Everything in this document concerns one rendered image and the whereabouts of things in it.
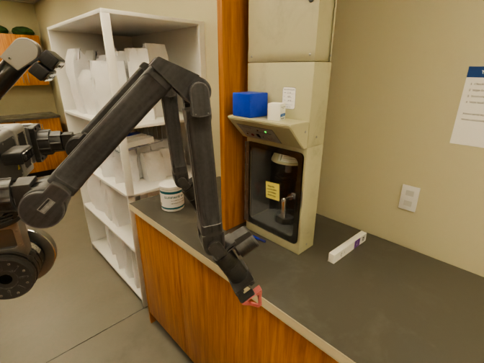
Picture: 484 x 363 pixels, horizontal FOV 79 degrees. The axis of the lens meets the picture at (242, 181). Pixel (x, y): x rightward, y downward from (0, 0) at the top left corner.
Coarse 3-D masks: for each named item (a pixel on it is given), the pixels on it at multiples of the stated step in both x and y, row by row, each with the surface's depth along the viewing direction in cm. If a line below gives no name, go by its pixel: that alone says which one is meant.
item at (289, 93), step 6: (282, 90) 112; (288, 90) 110; (294, 90) 108; (282, 96) 112; (288, 96) 111; (294, 96) 109; (282, 102) 113; (288, 102) 111; (294, 102) 109; (288, 108) 112; (294, 108) 110
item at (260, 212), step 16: (256, 144) 127; (256, 160) 129; (272, 160) 123; (288, 160) 117; (256, 176) 132; (272, 176) 125; (288, 176) 119; (256, 192) 135; (288, 192) 121; (256, 208) 137; (272, 208) 130; (288, 208) 123; (256, 224) 140; (272, 224) 132; (288, 224) 125; (288, 240) 127
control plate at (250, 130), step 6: (240, 126) 122; (246, 126) 118; (246, 132) 123; (252, 132) 120; (258, 132) 117; (264, 132) 113; (270, 132) 110; (264, 138) 119; (270, 138) 116; (276, 138) 113
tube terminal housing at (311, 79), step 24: (264, 72) 116; (288, 72) 108; (312, 72) 101; (312, 96) 104; (312, 120) 108; (312, 144) 112; (312, 168) 116; (312, 192) 121; (312, 216) 127; (312, 240) 132
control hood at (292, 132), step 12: (240, 120) 117; (252, 120) 111; (264, 120) 108; (288, 120) 108; (300, 120) 108; (240, 132) 128; (276, 132) 108; (288, 132) 103; (300, 132) 104; (288, 144) 112; (300, 144) 107
